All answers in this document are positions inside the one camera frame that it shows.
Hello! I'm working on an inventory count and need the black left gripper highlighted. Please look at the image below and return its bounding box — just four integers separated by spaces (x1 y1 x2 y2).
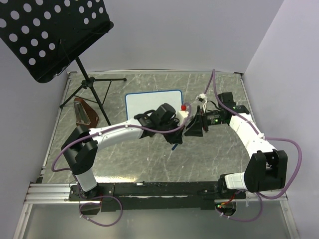
158 118 185 145

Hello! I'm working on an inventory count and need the black perforated music stand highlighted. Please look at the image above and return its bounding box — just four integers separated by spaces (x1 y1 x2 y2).
0 0 114 113

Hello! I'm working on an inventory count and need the brown wooden metronome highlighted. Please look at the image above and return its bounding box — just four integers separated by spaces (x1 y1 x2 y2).
73 97 99 128

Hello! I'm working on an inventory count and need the aluminium frame rail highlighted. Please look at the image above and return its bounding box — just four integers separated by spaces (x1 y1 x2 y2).
23 181 75 205

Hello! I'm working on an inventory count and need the blue framed whiteboard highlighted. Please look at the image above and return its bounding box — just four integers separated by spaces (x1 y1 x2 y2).
125 90 183 120

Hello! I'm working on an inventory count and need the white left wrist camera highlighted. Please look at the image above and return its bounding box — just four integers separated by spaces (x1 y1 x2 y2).
176 104 189 125

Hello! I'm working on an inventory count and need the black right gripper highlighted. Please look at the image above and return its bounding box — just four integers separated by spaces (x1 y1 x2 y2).
184 106 226 137

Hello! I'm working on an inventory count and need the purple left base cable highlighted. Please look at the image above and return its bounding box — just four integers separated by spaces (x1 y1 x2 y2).
79 195 123 228

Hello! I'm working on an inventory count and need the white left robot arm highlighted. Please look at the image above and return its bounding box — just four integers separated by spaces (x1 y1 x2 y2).
61 103 190 200

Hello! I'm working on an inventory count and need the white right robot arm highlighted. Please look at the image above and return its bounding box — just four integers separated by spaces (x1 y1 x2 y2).
184 92 288 198

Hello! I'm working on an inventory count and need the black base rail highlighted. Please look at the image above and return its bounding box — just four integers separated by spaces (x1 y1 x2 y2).
69 181 246 212

